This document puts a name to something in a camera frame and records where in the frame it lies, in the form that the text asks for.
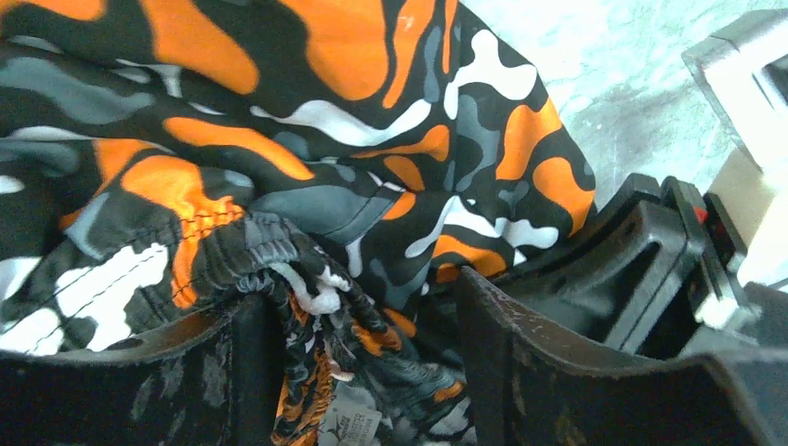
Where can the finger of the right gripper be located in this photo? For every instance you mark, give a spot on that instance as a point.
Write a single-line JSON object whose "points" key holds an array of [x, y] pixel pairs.
{"points": [[613, 279]]}

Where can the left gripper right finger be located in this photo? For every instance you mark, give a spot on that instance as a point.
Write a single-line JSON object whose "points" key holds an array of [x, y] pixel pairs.
{"points": [[532, 381]]}

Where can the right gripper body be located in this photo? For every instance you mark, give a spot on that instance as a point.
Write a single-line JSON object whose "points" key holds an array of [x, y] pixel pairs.
{"points": [[712, 309]]}

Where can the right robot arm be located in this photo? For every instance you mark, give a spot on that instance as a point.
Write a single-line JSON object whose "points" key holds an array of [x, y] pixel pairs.
{"points": [[742, 71]]}

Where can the patterned dark shorts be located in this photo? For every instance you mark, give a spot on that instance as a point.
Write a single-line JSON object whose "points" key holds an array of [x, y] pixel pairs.
{"points": [[344, 159]]}

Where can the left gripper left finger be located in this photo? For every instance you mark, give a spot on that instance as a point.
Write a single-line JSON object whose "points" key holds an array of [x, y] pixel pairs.
{"points": [[213, 377]]}

